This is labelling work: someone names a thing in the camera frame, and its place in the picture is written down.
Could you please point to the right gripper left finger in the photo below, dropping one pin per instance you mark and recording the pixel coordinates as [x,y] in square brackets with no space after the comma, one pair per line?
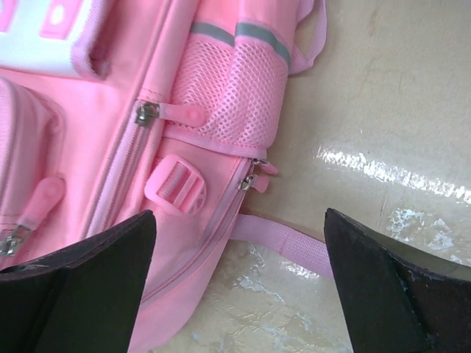
[82,298]

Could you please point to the pink student backpack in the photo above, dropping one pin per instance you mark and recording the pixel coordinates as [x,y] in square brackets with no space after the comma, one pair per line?
[112,108]

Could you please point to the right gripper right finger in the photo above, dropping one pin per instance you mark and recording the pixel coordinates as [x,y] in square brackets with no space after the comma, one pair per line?
[394,297]

